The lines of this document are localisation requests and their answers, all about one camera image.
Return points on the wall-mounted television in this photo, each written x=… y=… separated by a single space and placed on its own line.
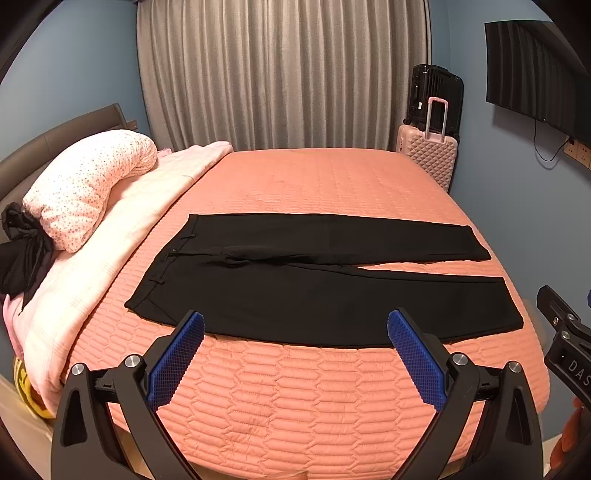
x=531 y=69

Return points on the black garment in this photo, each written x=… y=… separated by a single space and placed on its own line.
x=23 y=258

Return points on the person's right hand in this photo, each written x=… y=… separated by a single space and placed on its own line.
x=562 y=443

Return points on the black pants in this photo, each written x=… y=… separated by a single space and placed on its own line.
x=300 y=300

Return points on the wall socket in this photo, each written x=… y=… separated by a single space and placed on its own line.
x=579 y=154

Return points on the bed with salmon quilted cover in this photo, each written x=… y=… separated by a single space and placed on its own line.
x=300 y=184

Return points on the grey curtain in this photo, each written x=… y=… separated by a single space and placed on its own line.
x=277 y=74

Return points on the black suitcase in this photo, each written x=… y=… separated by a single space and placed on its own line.
x=434 y=87

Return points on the yellow patterned object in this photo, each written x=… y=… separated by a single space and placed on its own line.
x=27 y=392

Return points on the pale pink blanket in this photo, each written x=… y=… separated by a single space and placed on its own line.
x=115 y=240

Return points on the pink suitcase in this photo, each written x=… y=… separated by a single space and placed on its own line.
x=429 y=157

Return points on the grey padded headboard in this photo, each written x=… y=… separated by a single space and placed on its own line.
x=55 y=138

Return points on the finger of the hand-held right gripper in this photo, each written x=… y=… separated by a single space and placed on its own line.
x=554 y=304

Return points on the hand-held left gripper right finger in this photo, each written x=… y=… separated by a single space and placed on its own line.
x=415 y=357

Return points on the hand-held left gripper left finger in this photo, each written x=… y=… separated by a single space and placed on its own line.
x=178 y=357

